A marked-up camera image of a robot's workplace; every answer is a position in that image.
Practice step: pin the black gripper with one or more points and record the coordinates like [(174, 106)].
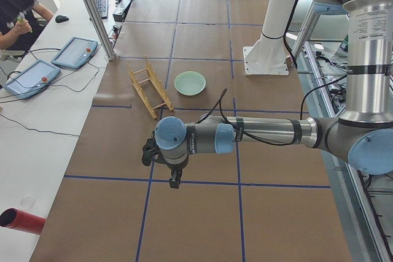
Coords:
[(175, 167)]

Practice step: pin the light green plate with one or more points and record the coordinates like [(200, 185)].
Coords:
[(190, 83)]

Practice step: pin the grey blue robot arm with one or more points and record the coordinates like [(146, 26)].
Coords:
[(360, 136)]

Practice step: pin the wooden plate rack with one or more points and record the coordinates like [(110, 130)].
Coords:
[(148, 86)]

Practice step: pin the brown paper table cover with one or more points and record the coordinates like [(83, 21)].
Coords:
[(257, 203)]

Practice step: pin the far blue teach pendant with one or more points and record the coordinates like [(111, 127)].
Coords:
[(75, 53)]

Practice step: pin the blue teach pendant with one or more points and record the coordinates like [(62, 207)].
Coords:
[(33, 79), (75, 53)]

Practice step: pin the red tube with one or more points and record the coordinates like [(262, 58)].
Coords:
[(22, 221)]

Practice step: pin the near blue teach pendant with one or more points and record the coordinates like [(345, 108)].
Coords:
[(33, 79)]

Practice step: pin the black keyboard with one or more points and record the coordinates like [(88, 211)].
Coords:
[(102, 7)]

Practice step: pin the black computer mouse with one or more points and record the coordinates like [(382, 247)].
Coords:
[(61, 18)]

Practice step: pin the person in black shirt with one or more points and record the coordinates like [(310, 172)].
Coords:
[(19, 27)]

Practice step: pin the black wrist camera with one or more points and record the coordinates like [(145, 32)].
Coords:
[(149, 152)]

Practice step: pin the aluminium frame post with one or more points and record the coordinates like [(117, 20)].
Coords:
[(100, 29)]

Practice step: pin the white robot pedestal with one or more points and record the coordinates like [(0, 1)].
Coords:
[(268, 56)]

